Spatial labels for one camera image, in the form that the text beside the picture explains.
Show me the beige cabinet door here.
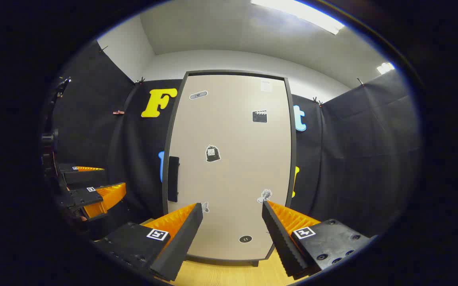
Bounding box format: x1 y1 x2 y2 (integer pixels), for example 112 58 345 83
167 74 293 261

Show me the dark grey cabinet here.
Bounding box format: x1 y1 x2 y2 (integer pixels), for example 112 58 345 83
161 70 297 267

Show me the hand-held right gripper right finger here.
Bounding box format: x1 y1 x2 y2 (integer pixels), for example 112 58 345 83
262 201 373 278

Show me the black backdrop cloth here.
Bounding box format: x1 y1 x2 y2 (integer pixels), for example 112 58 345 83
50 40 423 239

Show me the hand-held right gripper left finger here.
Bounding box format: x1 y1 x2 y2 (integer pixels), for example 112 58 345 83
94 203 204 282

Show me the long ceiling light panel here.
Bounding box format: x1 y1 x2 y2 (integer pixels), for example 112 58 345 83
251 0 345 35

